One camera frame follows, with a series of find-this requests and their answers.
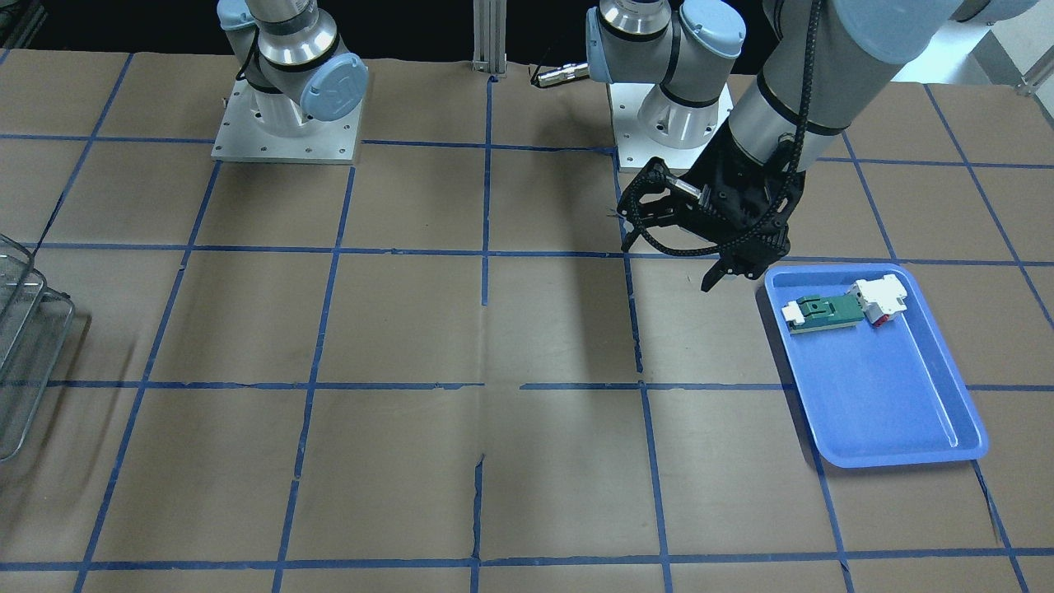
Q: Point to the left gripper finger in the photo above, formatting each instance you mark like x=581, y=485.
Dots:
x=648, y=202
x=742, y=261

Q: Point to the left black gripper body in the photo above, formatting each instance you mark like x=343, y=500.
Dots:
x=718, y=186

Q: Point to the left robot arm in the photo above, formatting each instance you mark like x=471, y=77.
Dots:
x=831, y=59

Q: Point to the green terminal block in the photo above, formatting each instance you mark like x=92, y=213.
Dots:
x=812, y=313

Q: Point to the white circuit breaker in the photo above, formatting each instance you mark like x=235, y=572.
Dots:
x=880, y=300

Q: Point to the blue plastic tray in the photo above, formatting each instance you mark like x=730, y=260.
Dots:
x=872, y=397

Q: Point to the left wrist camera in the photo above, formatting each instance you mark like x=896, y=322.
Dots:
x=696, y=197

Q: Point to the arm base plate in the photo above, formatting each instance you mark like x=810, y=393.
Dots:
x=648, y=124
x=271, y=129

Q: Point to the aluminium frame post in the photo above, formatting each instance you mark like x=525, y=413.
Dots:
x=489, y=37

